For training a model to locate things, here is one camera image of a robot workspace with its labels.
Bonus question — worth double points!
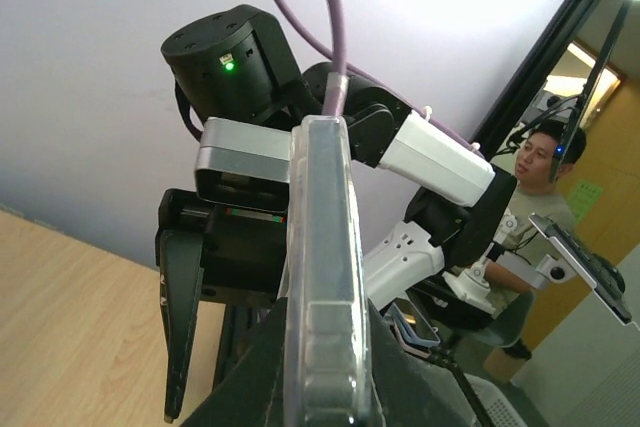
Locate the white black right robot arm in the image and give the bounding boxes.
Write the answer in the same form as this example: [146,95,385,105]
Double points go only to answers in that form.
[155,5,515,426]

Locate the black phone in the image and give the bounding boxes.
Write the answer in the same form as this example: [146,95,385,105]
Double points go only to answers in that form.
[301,117,369,426]

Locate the black enclosure frame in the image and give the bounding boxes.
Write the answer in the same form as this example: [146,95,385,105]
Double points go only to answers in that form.
[473,0,600,159]

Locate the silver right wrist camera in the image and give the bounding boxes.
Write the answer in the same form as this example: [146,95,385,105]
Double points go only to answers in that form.
[194,117,291,213]

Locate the seated man in background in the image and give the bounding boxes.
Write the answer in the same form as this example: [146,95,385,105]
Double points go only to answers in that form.
[439,119,589,363]

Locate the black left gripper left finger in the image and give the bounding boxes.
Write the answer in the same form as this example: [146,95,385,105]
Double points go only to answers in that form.
[183,298,287,427]

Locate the clear phone case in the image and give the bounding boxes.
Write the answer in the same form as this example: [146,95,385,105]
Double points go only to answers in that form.
[283,116,371,426]

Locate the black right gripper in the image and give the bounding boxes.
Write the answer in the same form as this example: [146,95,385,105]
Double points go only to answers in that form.
[155,189,287,422]

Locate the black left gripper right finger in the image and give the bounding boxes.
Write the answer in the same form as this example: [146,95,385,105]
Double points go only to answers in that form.
[368,304,476,426]

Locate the keyboard on monitor arm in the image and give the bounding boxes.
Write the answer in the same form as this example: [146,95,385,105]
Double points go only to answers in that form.
[529,214,639,328]

